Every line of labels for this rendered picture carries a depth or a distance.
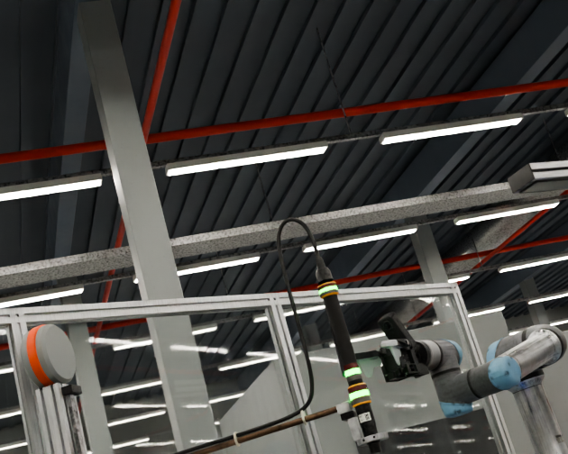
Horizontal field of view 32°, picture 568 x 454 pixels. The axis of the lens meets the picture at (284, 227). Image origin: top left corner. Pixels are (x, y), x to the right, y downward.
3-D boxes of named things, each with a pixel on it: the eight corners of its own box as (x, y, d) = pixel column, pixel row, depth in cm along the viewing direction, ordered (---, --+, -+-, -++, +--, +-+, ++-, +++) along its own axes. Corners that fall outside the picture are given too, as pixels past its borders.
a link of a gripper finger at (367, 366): (355, 378, 226) (389, 372, 230) (348, 354, 228) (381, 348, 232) (349, 382, 229) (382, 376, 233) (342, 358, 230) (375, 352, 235)
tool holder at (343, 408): (345, 449, 211) (333, 404, 214) (353, 449, 217) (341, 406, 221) (385, 436, 209) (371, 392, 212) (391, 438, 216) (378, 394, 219)
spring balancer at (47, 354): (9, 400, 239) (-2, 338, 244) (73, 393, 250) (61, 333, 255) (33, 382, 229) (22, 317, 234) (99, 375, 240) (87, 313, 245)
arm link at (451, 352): (470, 366, 248) (459, 334, 250) (446, 367, 240) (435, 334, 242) (444, 376, 252) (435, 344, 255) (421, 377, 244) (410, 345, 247)
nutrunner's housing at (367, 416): (366, 455, 211) (308, 258, 225) (370, 456, 215) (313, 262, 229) (383, 449, 210) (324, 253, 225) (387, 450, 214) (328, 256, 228)
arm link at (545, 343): (590, 348, 268) (517, 396, 229) (554, 360, 275) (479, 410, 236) (571, 309, 270) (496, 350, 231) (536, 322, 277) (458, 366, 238)
